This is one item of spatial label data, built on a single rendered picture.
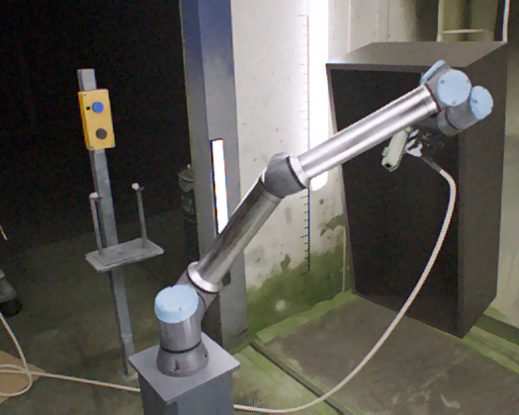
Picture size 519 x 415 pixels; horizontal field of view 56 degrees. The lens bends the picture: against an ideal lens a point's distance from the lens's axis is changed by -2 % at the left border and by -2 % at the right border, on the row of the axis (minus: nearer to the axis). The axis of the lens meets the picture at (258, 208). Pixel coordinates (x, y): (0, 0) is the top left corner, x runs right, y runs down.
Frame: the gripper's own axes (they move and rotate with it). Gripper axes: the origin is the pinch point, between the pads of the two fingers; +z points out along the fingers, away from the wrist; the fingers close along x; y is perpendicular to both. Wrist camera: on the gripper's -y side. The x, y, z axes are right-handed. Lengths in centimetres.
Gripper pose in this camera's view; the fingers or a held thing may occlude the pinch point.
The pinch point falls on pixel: (403, 145)
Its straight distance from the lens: 186.2
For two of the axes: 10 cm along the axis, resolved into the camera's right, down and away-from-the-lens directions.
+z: -3.5, 3.0, 8.9
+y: 8.4, 5.2, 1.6
